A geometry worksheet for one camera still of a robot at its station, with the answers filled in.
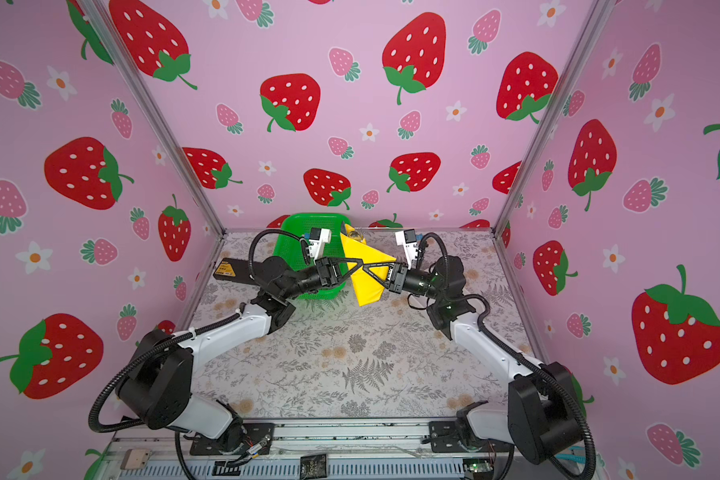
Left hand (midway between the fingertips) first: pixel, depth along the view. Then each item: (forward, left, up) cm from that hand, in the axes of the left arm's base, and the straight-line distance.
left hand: (361, 267), depth 66 cm
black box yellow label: (+24, +47, -32) cm, 62 cm away
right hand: (0, -1, -1) cm, 1 cm away
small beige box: (-33, +53, -31) cm, 70 cm away
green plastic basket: (+33, +29, -31) cm, 54 cm away
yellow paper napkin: (-3, -1, -4) cm, 5 cm away
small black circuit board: (-34, +11, -32) cm, 48 cm away
